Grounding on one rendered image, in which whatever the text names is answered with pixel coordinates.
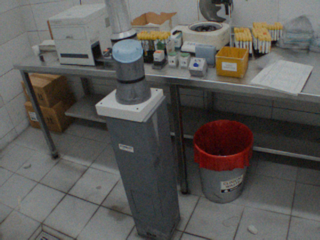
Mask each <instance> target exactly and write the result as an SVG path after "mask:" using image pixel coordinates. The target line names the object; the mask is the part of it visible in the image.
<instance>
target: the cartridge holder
mask: <svg viewBox="0 0 320 240"><path fill-rule="evenodd" d="M168 62H169V61H168V60H166V57H165V58H164V59H163V60H162V61H153V65H152V67H151V68H156V69H161V68H163V67H164V66H165V65H166V64H167V63H168Z"/></svg>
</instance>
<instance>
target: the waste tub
mask: <svg viewBox="0 0 320 240"><path fill-rule="evenodd" d="M248 50H249V49H246V48H238V47H232V48H231V47H229V46H223V47H222V48H221V49H220V50H219V52H218V54H217V55H216V56H215V57H216V74H217V75H220V76H227V77H232V78H242V79H243V77H244V75H245V73H246V71H247V69H248V60H249V55H248Z"/></svg>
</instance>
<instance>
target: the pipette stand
mask: <svg viewBox="0 0 320 240"><path fill-rule="evenodd" d="M216 55H217V52H216V46H213V45H206V46H205V44H200V43H198V44H197V45H196V46H195V58H203V59H205V60H206V63H207V64H208V67H214V66H215V65H216V57H215V56H216Z"/></svg>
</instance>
